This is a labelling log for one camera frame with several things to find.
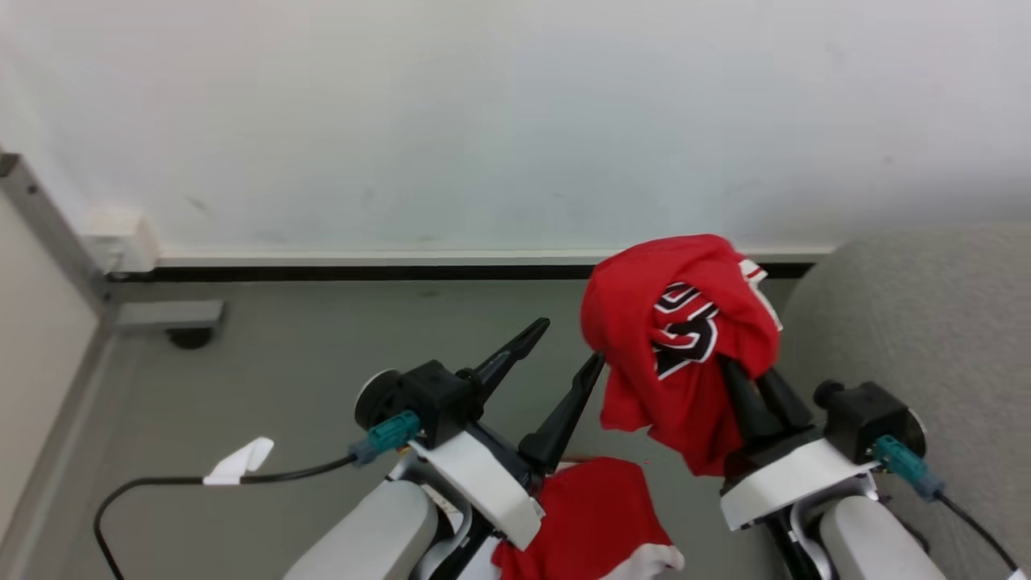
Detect red jersey black white print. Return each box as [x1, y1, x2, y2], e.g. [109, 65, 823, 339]
[581, 234, 784, 478]

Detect red garment white trim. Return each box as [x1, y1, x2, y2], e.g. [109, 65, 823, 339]
[491, 457, 686, 580]

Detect black cable teal plug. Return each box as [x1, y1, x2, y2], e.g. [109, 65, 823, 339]
[872, 435, 1022, 574]
[93, 410, 422, 580]

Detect white black baseboard strip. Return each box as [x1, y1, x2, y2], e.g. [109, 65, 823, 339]
[109, 246, 835, 283]

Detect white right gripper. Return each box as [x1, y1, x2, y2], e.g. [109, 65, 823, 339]
[718, 356, 878, 532]

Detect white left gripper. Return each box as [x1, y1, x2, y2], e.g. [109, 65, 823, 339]
[409, 317, 607, 552]

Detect white wall outlet box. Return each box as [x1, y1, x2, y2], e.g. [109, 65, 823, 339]
[81, 211, 160, 275]

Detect black right cable teal plug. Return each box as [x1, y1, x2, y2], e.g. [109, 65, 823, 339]
[872, 435, 1022, 574]

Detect grey metal frame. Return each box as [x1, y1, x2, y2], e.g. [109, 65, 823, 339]
[0, 151, 226, 335]

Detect white cable tag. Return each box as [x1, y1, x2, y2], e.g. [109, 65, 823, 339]
[202, 437, 275, 487]

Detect grey fabric sofa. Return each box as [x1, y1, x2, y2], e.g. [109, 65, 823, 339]
[778, 223, 1031, 580]

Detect black left cable teal plug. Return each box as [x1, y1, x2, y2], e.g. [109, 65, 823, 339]
[93, 410, 422, 580]

